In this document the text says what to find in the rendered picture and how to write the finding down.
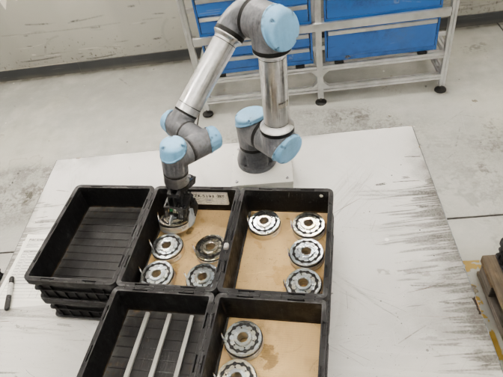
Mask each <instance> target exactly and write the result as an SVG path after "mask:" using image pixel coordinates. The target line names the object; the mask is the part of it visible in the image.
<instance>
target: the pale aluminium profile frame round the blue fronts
mask: <svg viewBox="0 0 503 377"><path fill-rule="evenodd" d="M176 3H177V9H178V12H179V15H180V20H181V23H182V26H183V32H184V35H185V38H186V44H187V47H188V50H189V55H190V58H191V62H192V67H193V70H194V71H195V69H196V67H197V66H198V63H199V62H200V60H201V58H202V56H203V54H204V52H203V49H202V50H201V58H200V60H198V57H197V53H196V50H195V47H196V46H207V45H209V44H210V41H211V40H212V38H213V36H208V37H196V38H192V32H191V29H190V25H189V20H188V16H187V14H188V13H194V10H193V7H192V8H185V4H184V1H183V0H176ZM459 4H460V0H451V6H450V7H439V8H433V9H426V10H414V11H408V12H402V13H390V14H384V15H378V16H366V17H359V18H353V19H342V20H335V21H329V22H324V18H321V7H320V0H311V24H305V25H299V34H306V33H312V45H313V60H314V64H310V65H304V64H302V65H296V66H295V67H288V68H287V75H288V76H289V75H296V74H303V73H313V74H314V75H315V76H316V82H315V83H313V85H309V86H302V87H295V88H288V96H292V95H299V94H312V93H317V95H318V99H317V100H316V101H315V103H316V105H325V104H326V99H324V94H323V92H327V91H340V90H347V89H354V88H368V87H375V86H382V85H396V84H403V83H410V82H423V81H430V80H438V85H439V86H436V87H435V88H434V91H435V92H437V93H439V94H442V93H444V92H446V87H444V86H445V80H446V76H447V71H448V64H449V59H450V55H451V47H452V43H453V38H454V30H455V25H456V21H457V13H458V9H459ZM442 16H448V24H447V28H446V31H439V35H438V40H437V46H438V48H439V50H434V49H433V50H426V51H419V52H415V53H409V54H402V55H389V56H382V57H375V58H363V59H356V60H349V61H344V60H340V61H335V62H330V63H323V51H322V50H325V37H324V38H322V31H331V30H337V29H343V28H355V27H362V26H368V25H379V24H386V23H393V22H404V21H411V20H417V19H429V18H436V17H442ZM442 36H445V40H444V39H443V37H442ZM439 58H441V61H440V60H439ZM429 59H430V60H431V62H432V64H433V66H434V68H435V70H436V72H432V73H419V74H412V75H405V76H392V77H385V78H378V79H364V80H357V81H350V82H337V83H330V84H329V83H327V82H325V81H324V79H323V77H324V75H325V74H326V73H327V72H328V71H329V70H342V69H349V68H356V67H369V66H376V65H383V64H396V63H402V62H409V61H422V60H429ZM259 78H260V71H259V70H258V71H251V72H244V73H232V74H226V73H223V74H221V75H220V77H219V80H218V81H217V83H223V82H235V81H242V80H249V79H259ZM250 99H262V96H261V91H255V92H248V93H241V94H228V95H221V96H211V95H209V97H208V99H207V101H206V102H205V104H204V106H203V109H204V113H203V117H211V116H213V111H211V110H210V106H209V104H215V103H223V102H236V101H243V100H250Z"/></svg>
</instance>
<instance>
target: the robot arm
mask: <svg viewBox="0 0 503 377"><path fill-rule="evenodd" d="M214 31H215V34H214V36H213V38H212V40H211V41H210V44H209V46H208V47H207V49H206V51H205V53H204V54H203V56H202V58H201V60H200V62H199V63H198V66H197V67H196V69H195V71H194V73H193V74H192V77H191V79H190V80H189V82H188V84H187V86H186V88H185V89H184V91H183V93H182V95H181V97H180V98H179V100H178V102H177V104H176V106H175V108H174V110H173V109H171V110H167V111H166V112H165V113H164V114H163V115H162V116H161V119H160V126H161V127H162V129H163V130H164V131H165V132H166V133H167V134H168V135H169V136H168V137H166V138H164V139H162V141H161V142H160V145H159V157H160V159H161V163H162V173H163V178H164V183H165V187H166V189H167V190H168V193H167V199H166V202H165V205H164V212H165V208H166V210H167V212H165V218H167V215H168V214H169V215H170V216H171V217H170V221H169V225H171V223H172V221H173V219H175V218H179V220H185V218H186V220H187V221H188V219H189V227H192V225H193V224H194V223H195V219H196V215H197V211H198V203H197V201H196V199H195V197H193V194H192V193H191V192H190V191H187V190H188V189H189V188H191V187H192V186H193V185H194V184H195V180H196V176H193V175H191V174H189V166H188V165H190V164H192V163H193V162H195V161H197V160H199V159H201V158H203V157H205V156H207V155H209V154H211V153H213V152H214V151H216V150H217V149H219V148H220V147H221V146H222V136H221V133H220V132H219V130H218V129H217V128H216V127H214V126H208V127H204V129H202V128H201V127H200V126H198V125H197V124H195V121H196V119H197V117H198V115H199V113H200V112H201V109H202V108H203V106H204V104H205V102H206V101H207V99H208V97H209V95H210V93H211V92H212V90H213V88H214V86H215V85H216V83H217V81H218V80H219V77H220V75H221V74H222V72H223V70H224V68H225V67H226V65H227V63H228V61H229V60H230V58H231V56H232V54H233V53H234V50H235V48H236V47H237V46H240V45H242V43H243V41H244V39H246V38H249V39H251V46H252V52H253V54H254V55H255V56H256V57H258V63H259V71H260V87H261V96H262V105H263V107H261V106H257V105H254V106H249V107H246V108H244V109H242V110H240V111H239V112H238V113H237V114H236V116H235V127H236V129H237V137H238V141H239V145H240V149H239V152H238V157H237V161H238V165H239V167H240V169H241V170H242V171H244V172H246V173H249V174H262V173H264V172H267V171H269V170H270V169H272V168H273V167H274V166H275V163H276V162H278V163H280V164H285V163H288V162H289V161H291V160H292V159H293V158H294V157H295V156H296V155H297V153H298V152H299V150H300V148H301V146H302V138H301V137H300V136H299V135H298V134H296V133H295V129H294V122H293V120H292V119H291V118H290V113H289V96H288V79H287V55H288V54H289V53H290V51H291V49H292V47H293V46H294V45H295V43H296V38H297V37H298V36H299V20H298V19H297V16H296V14H295V13H294V12H293V11H292V10H291V9H289V8H287V7H285V6H284V5H282V4H276V3H274V2H271V1H267V0H236V1H235V2H233V3H232V4H231V5H230V6H229V7H228V8H227V9H226V10H225V12H224V13H223V14H222V15H221V16H220V18H219V20H218V22H217V23H216V25H215V27H214ZM168 208H169V211H168Z"/></svg>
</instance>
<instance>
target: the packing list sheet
mask: <svg viewBox="0 0 503 377"><path fill-rule="evenodd" d="M47 235H48V234H39V235H38V234H28V235H27V237H26V239H25V241H23V244H22V247H21V249H20V251H19V253H18V255H17V257H16V259H15V261H14V262H13V265H12V266H11V268H10V271H9V272H8V274H7V276H6V278H5V279H4V282H3V284H2V285H1V287H0V309H4V303H5V299H6V295H7V287H8V283H9V278H10V277H11V276H14V283H13V292H12V296H11V303H10V308H12V307H30V306H38V305H48V304H46V303H45V302H44V301H43V300H42V299H41V297H40V294H41V291H40V290H36V289H35V288H34V286H35V285H33V284H29V283H28V282H27V281H26V280H25V278H24V275H25V273H26V271H27V270H28V267H29V266H30V265H31V262H32V260H33V259H34V257H35V256H36V254H37V252H38V251H39V249H40V247H41V245H42V244H43V242H44V240H45V238H46V237H47Z"/></svg>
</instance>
